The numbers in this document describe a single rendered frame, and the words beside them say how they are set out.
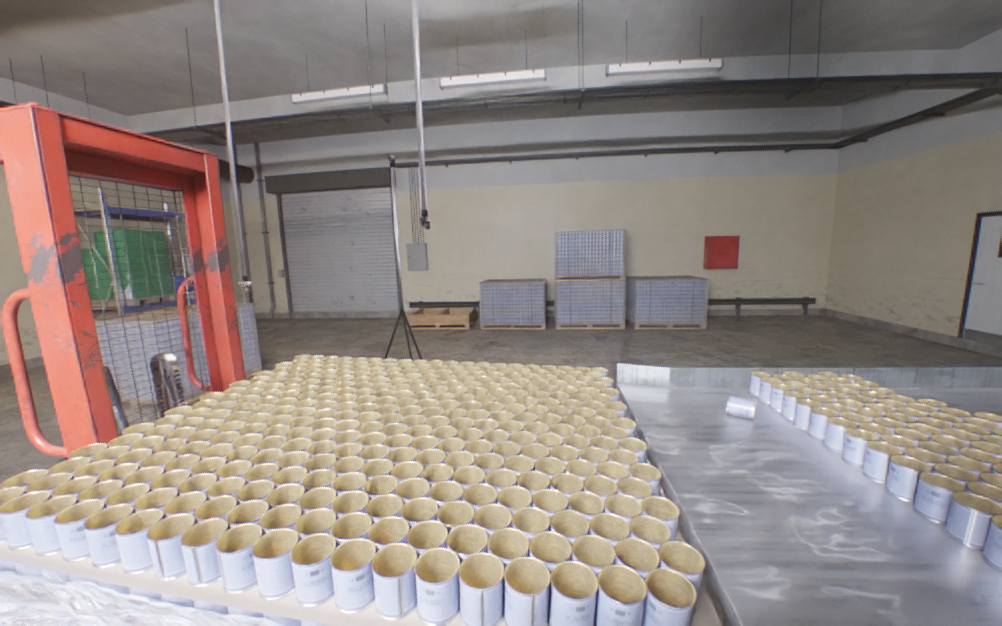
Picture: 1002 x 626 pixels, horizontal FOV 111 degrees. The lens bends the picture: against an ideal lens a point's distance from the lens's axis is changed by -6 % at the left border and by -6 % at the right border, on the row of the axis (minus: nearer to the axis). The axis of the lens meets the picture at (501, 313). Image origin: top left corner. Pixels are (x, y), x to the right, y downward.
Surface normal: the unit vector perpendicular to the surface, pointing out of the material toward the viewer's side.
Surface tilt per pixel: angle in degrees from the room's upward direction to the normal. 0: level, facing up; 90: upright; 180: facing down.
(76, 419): 90
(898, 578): 0
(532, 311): 92
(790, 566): 0
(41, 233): 90
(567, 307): 92
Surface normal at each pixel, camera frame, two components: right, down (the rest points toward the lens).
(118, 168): 0.99, 0.00
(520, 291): -0.11, 0.13
